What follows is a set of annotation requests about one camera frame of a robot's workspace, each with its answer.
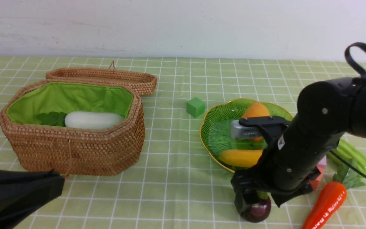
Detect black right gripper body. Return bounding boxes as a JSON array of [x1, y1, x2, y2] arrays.
[[231, 116, 321, 215]]

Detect yellow toy banana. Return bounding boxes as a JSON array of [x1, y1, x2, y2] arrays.
[[218, 149, 263, 168]]

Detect dark purple toy mangosteen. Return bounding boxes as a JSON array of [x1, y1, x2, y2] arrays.
[[240, 192, 271, 223]]

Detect orange toy mango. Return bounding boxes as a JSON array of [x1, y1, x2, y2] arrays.
[[241, 102, 270, 142]]

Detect orange toy carrot green leaves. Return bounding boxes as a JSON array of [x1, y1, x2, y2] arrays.
[[302, 158, 366, 229]]

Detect white toy radish green leaves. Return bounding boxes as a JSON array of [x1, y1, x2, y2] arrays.
[[36, 111, 125, 129]]

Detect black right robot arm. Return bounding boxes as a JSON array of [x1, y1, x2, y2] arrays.
[[231, 77, 366, 217]]

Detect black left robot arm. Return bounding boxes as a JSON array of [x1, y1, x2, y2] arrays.
[[0, 170, 65, 229]]

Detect salmon red foam cube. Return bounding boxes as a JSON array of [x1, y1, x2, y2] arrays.
[[309, 163, 327, 191]]

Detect pink foam cube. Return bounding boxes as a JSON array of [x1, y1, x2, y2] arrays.
[[317, 156, 327, 169]]

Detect green leaf-shaped glass plate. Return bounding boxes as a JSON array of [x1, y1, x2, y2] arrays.
[[200, 98, 295, 174]]

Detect green foam cube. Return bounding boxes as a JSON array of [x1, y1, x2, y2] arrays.
[[186, 97, 205, 118]]

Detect green checked tablecloth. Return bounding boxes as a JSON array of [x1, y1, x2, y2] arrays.
[[0, 56, 356, 229]]

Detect woven wicker basket lid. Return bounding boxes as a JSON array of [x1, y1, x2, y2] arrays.
[[45, 61, 158, 95]]

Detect woven wicker basket green lining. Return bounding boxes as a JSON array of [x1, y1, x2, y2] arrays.
[[0, 80, 145, 176]]

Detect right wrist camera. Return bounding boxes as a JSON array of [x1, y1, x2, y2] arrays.
[[230, 120, 263, 140]]

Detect black camera cable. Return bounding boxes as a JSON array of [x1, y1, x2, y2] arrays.
[[328, 42, 366, 191]]

